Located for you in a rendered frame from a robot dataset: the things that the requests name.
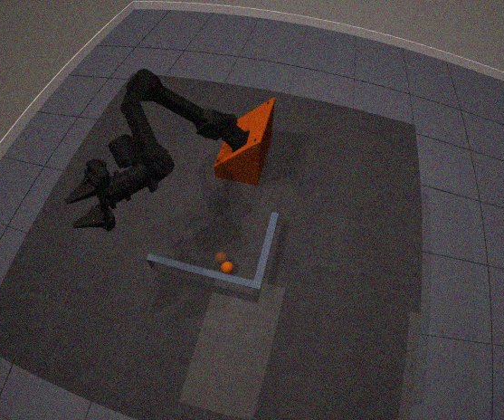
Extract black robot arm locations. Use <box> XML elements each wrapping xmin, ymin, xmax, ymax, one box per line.
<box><xmin>108</xmin><ymin>69</ymin><xmax>250</xmax><ymax>193</ymax></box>

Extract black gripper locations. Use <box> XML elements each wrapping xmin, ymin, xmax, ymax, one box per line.
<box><xmin>65</xmin><ymin>159</ymin><xmax>134</xmax><ymax>232</ymax></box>

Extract low clear walls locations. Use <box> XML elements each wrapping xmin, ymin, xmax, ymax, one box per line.
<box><xmin>149</xmin><ymin>261</ymin><xmax>261</xmax><ymax>296</ymax></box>

